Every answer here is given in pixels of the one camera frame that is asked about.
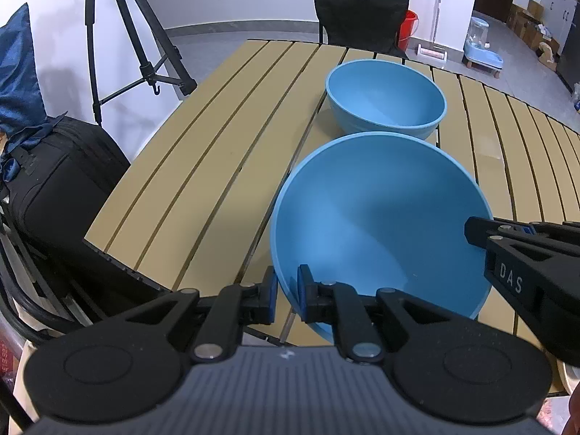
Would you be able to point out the red plastic bucket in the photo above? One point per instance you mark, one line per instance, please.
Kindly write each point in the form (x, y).
(409, 25)

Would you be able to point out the white cabinet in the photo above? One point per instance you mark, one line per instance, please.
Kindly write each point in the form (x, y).
(557, 17)

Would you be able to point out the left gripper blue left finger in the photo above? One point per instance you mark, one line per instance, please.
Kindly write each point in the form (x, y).
(259, 300)

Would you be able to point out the medium blue bowl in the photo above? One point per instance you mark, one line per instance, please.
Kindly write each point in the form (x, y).
(378, 210)

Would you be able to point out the white flat mop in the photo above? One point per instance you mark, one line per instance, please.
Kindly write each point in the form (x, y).
(430, 52)

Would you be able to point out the blue pet water feeder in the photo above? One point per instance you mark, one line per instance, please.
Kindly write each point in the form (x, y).
(477, 50)

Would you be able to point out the large cream plate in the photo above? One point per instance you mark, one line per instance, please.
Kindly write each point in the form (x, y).
(569, 375)

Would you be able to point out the black folding chair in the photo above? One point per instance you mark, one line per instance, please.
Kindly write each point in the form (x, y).
(372, 25)

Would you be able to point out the black suitcase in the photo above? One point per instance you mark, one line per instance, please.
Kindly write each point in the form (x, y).
(62, 184)

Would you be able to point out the blue cloth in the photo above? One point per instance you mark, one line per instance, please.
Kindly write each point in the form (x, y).
(23, 117)

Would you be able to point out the right human hand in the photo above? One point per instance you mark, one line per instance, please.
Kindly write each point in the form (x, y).
(572, 426)

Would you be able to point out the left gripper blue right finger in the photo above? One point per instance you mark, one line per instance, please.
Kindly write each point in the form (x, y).
(316, 299)

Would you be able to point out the large blue bowl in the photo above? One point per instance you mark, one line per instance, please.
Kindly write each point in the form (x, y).
(369, 95)

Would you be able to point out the black camera tripod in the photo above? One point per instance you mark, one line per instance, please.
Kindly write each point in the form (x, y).
(168, 69)

